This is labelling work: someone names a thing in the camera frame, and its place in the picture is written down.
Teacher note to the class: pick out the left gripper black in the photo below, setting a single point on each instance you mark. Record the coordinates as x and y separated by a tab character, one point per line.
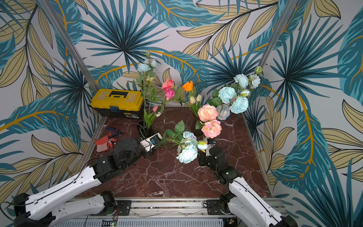
149	153

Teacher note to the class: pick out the blue handled pliers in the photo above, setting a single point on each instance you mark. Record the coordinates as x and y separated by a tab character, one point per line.
112	132

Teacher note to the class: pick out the black ceramic vase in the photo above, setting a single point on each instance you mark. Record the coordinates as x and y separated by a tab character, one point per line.
143	131

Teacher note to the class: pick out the cream rose stem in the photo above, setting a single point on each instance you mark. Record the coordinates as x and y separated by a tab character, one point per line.
147	75

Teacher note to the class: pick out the cream tulip stems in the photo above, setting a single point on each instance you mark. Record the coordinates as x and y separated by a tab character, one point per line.
194	104

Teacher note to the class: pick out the orange rose stem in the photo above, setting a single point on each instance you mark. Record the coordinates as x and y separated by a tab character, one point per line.
188	87

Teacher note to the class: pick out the left aluminium frame post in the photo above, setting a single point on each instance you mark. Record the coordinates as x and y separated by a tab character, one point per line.
61	30

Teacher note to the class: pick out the lavender white rose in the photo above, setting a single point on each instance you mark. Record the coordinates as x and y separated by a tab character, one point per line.
223	112

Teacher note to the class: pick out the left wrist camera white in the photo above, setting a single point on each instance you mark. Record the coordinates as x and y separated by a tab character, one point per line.
149	143

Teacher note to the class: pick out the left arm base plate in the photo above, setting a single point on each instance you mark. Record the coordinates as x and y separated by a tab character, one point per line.
120	207

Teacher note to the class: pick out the aluminium frame post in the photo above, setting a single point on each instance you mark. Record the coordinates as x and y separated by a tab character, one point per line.
286	13
61	30

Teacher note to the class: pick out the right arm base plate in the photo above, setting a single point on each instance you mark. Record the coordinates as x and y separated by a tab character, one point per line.
216	207

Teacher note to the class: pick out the pink peach peony stem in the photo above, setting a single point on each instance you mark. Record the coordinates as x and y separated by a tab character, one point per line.
207	122

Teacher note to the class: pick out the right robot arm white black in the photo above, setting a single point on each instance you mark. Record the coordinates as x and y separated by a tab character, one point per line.
240	200

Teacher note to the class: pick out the pink rose stem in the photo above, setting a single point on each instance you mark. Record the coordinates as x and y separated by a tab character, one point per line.
170	94

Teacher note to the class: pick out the light blue peony bunch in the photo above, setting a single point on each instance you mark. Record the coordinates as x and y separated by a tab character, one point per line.
236	96

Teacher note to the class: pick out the aluminium frame rail front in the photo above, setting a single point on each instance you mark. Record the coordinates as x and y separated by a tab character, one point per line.
160	212

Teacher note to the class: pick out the yellow black toolbox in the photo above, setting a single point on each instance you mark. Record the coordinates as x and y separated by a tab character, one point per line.
113	103

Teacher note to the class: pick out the right aluminium frame post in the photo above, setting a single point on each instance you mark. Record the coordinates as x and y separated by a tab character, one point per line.
286	13

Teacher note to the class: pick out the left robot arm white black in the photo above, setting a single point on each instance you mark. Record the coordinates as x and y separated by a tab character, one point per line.
53	206

